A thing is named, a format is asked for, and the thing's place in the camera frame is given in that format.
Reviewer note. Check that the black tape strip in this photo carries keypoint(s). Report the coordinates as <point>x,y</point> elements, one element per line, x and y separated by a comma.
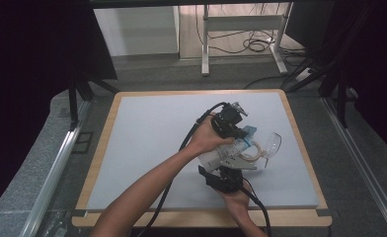
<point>324,212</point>

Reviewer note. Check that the white metal desk frame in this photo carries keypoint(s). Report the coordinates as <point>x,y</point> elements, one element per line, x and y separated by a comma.
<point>244,23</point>

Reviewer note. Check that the white panel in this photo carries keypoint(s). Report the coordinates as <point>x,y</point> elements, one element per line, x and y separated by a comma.
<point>135,31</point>

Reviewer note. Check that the white and blue milk pouch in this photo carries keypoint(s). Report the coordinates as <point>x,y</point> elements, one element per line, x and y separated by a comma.
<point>219,156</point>

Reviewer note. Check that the person's right hand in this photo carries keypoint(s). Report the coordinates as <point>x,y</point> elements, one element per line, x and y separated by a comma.
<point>237,204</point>

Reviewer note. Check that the white power strip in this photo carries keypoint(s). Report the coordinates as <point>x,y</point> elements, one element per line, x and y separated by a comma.
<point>303,74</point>

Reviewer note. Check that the person's left hand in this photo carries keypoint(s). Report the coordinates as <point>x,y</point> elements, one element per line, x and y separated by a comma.
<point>204,138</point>

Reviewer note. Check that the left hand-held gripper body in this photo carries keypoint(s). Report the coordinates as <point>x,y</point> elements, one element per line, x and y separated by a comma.
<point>227,121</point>

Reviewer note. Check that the black metal stand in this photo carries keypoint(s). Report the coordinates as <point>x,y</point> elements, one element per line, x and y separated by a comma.
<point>341,98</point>

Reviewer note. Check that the aluminium rail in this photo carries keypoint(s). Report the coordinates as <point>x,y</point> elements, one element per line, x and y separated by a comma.
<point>362,164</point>
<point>51,177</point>

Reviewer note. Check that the black tripod stand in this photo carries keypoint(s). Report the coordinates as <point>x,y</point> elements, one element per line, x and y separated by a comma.
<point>78,92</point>

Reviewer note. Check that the clear glass pitcher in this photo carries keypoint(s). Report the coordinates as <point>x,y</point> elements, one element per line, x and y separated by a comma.
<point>270,144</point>

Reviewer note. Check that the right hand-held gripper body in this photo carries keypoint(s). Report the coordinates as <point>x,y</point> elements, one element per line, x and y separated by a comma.
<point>229,181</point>

